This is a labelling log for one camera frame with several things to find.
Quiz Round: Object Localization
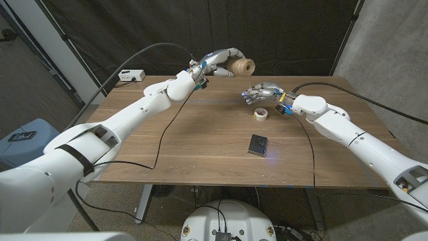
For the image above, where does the black torso cable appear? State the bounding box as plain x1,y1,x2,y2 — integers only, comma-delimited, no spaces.
195,199,229,235

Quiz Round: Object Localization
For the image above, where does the blue plastic container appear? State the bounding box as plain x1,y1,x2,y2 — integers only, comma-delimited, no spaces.
0,118,61,168

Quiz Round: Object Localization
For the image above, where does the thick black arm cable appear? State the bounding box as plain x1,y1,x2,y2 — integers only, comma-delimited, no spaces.
290,82,428,125
63,42,197,232

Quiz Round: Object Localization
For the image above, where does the black round fan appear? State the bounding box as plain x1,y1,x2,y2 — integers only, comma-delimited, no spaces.
152,185,175,198

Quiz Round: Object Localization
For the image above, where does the black flat package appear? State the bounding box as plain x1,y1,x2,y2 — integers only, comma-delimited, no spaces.
247,134,268,158

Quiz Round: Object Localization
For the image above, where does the black backdrop curtain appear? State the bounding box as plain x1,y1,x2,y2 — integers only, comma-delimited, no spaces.
35,0,365,94

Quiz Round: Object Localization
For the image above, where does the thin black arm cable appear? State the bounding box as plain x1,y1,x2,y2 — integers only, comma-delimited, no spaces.
75,87,208,241
292,114,428,214

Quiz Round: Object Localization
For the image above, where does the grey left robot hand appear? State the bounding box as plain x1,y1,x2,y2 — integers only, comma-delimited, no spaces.
189,47,247,90

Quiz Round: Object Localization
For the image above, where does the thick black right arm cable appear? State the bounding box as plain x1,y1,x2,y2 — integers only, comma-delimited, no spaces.
290,82,428,125

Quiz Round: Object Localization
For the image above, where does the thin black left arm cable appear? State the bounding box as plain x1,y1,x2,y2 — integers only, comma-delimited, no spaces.
75,87,208,241

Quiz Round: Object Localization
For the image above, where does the black outlet box cord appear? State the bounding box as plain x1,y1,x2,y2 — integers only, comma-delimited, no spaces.
113,77,137,88

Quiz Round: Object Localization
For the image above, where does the black wall fixture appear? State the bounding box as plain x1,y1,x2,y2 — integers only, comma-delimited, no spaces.
0,28,19,43

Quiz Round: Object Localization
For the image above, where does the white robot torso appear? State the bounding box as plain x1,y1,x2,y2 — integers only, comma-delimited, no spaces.
179,199,278,241

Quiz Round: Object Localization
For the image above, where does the white power outlet box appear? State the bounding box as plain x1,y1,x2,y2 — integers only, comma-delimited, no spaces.
118,69,146,82

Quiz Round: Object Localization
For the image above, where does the brown jute twine spool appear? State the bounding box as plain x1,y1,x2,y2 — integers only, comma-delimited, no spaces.
227,58,256,78

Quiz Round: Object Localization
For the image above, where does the white adhesive tape roll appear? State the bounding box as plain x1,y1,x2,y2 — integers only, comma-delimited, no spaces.
253,107,269,122

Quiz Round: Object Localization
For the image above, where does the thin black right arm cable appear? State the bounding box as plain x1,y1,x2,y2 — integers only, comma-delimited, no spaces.
292,114,428,214

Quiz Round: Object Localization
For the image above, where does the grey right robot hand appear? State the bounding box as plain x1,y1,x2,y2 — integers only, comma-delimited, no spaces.
241,82,298,116

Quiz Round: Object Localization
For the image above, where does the black backdrop frame pole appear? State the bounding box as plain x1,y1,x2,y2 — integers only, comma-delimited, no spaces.
329,0,365,77
35,0,108,97

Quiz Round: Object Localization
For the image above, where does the light grey table leg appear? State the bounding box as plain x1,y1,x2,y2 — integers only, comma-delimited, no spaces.
134,184,154,225

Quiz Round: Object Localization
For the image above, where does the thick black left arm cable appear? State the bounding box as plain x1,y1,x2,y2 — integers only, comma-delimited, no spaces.
63,42,197,232

